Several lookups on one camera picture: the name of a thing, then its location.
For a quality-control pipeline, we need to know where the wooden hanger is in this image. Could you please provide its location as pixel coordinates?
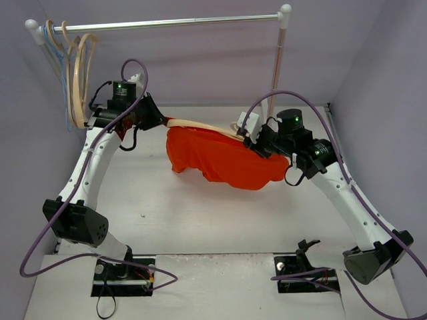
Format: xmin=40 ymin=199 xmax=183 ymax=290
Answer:
xmin=166 ymin=119 xmax=244 ymax=141
xmin=45 ymin=19 xmax=84 ymax=129
xmin=61 ymin=21 xmax=99 ymax=129

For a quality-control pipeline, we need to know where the orange t shirt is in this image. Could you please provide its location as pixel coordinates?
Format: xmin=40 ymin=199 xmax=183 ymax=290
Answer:
xmin=165 ymin=127 xmax=289 ymax=191

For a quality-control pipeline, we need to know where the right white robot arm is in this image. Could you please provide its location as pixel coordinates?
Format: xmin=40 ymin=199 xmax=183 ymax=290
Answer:
xmin=237 ymin=109 xmax=414 ymax=285

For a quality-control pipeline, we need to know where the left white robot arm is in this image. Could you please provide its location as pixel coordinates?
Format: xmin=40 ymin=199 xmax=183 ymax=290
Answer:
xmin=43 ymin=81 xmax=167 ymax=280

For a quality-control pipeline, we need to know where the silver white clothes rack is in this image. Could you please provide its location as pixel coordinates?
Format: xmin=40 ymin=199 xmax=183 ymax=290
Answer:
xmin=25 ymin=3 xmax=292 ymax=134

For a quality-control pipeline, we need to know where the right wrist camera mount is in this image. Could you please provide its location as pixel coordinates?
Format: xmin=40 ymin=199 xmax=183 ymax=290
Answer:
xmin=236 ymin=112 xmax=263 ymax=143

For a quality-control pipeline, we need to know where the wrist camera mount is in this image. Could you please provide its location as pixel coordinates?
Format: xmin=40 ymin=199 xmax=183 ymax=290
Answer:
xmin=236 ymin=112 xmax=263 ymax=143
xmin=127 ymin=73 xmax=146 ymax=89

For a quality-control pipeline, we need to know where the left black loop cable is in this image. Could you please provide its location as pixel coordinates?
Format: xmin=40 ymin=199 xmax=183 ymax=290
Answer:
xmin=118 ymin=125 xmax=140 ymax=151

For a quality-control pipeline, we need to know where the black loop cable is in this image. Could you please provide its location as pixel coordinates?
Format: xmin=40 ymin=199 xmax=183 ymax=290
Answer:
xmin=118 ymin=125 xmax=140 ymax=151
xmin=284 ymin=168 xmax=306 ymax=187

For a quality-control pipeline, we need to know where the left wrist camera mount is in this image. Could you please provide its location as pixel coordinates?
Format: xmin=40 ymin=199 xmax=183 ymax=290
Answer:
xmin=127 ymin=73 xmax=146 ymax=89

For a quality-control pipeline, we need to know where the right black loop cable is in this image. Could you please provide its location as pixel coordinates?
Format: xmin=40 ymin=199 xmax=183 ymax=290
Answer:
xmin=284 ymin=168 xmax=306 ymax=187

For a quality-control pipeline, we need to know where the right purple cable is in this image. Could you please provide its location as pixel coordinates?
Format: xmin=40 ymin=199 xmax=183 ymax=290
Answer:
xmin=242 ymin=90 xmax=427 ymax=319

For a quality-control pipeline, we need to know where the purple cable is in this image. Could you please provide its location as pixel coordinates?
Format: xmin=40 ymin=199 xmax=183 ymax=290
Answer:
xmin=242 ymin=90 xmax=427 ymax=319
xmin=19 ymin=59 xmax=179 ymax=293

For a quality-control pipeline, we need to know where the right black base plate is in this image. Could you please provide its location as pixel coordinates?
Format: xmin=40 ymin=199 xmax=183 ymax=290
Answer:
xmin=274 ymin=255 xmax=340 ymax=294

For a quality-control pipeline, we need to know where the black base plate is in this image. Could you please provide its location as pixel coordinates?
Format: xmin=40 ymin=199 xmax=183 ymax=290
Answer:
xmin=274 ymin=255 xmax=340 ymax=294
xmin=91 ymin=259 xmax=155 ymax=297

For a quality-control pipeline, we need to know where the blue wire hanger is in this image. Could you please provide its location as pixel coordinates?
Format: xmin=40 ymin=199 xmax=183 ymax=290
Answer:
xmin=39 ymin=25 xmax=87 ymax=133

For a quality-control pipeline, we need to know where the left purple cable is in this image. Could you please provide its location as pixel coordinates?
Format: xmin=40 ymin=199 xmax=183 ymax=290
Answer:
xmin=19 ymin=59 xmax=179 ymax=293

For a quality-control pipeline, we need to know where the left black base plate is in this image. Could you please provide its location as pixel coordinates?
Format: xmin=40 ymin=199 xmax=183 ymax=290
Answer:
xmin=91 ymin=259 xmax=155 ymax=297

